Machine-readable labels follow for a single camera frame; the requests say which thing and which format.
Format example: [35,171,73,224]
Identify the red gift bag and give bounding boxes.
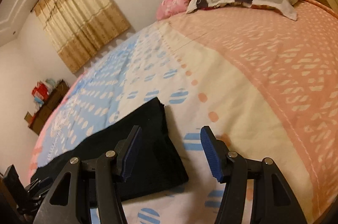
[31,81,49,101]

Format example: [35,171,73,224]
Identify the pink and blue bedspread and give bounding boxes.
[29,0,337,223]

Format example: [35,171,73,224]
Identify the black knitted garment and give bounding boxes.
[31,98,188,201]

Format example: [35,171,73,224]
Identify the beige patterned window curtain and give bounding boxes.
[33,0,130,73]

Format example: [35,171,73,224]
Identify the dark brown wooden desk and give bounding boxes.
[28,80,69,135]

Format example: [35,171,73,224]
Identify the brown cardboard box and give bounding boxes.
[24,112,33,124]

